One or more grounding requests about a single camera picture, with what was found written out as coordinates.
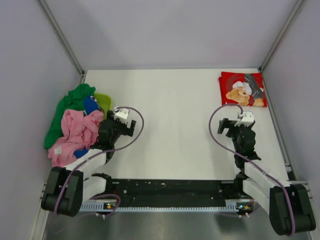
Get pink t shirt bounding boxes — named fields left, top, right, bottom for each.
left=48, top=109, right=104, bottom=167

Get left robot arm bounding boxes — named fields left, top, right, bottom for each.
left=41, top=119, right=136, bottom=217

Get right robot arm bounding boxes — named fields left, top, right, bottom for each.
left=217, top=118, right=316, bottom=236

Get lime green plastic bin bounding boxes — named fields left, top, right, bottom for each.
left=94, top=92, right=113, bottom=119

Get blue t shirt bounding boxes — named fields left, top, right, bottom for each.
left=73, top=95, right=100, bottom=159

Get red folded bear t shirt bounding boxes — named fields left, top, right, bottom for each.
left=218, top=71, right=268, bottom=108

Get green t shirt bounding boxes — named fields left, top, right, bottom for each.
left=44, top=83, right=96, bottom=150

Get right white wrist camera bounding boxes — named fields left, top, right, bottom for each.
left=235, top=111, right=255, bottom=127

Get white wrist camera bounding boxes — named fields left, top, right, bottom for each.
left=235, top=111, right=255, bottom=127
left=113, top=106, right=130, bottom=124

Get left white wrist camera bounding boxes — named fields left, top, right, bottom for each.
left=113, top=106, right=130, bottom=124

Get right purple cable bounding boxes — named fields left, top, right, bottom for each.
left=209, top=103, right=297, bottom=236

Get purple cable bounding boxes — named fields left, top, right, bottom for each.
left=54, top=106, right=145, bottom=216
left=209, top=103, right=297, bottom=236

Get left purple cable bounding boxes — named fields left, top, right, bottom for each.
left=54, top=106, right=145, bottom=216

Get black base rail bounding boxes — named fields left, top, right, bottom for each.
left=102, top=179, right=253, bottom=208

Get white slotted cable duct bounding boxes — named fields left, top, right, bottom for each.
left=79, top=198, right=253, bottom=214

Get right aluminium frame post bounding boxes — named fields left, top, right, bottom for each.
left=258, top=0, right=306, bottom=73

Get aluminium frame post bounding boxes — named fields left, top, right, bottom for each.
left=36, top=0, right=85, bottom=77
left=258, top=0, right=306, bottom=73

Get left aluminium frame post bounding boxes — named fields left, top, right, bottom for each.
left=36, top=0, right=85, bottom=77

